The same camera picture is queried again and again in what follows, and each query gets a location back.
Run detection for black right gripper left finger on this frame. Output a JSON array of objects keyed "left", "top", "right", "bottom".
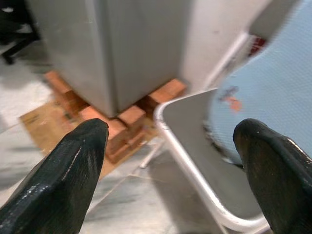
[{"left": 0, "top": 118, "right": 110, "bottom": 234}]

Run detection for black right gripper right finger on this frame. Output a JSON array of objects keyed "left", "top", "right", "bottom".
[{"left": 233, "top": 118, "right": 312, "bottom": 234}]

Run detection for fridge door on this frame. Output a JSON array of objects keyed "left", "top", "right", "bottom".
[{"left": 26, "top": 0, "right": 117, "bottom": 119}]

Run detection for grey fridge cabinet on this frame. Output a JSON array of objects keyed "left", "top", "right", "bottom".
[{"left": 104, "top": 0, "right": 193, "bottom": 115}]

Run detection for flat cardboard sheet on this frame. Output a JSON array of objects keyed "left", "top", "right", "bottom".
[{"left": 20, "top": 97, "right": 156, "bottom": 177}]

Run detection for red brick stack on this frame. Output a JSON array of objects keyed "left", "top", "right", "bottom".
[
  {"left": 80, "top": 104, "right": 148, "bottom": 164},
  {"left": 145, "top": 78, "right": 188, "bottom": 112},
  {"left": 45, "top": 70, "right": 87, "bottom": 117}
]

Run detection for light blue fabric bag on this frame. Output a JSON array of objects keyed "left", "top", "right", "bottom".
[{"left": 202, "top": 0, "right": 312, "bottom": 169}]

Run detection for white folding chair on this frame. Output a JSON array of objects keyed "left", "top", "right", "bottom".
[{"left": 140, "top": 0, "right": 302, "bottom": 234}]

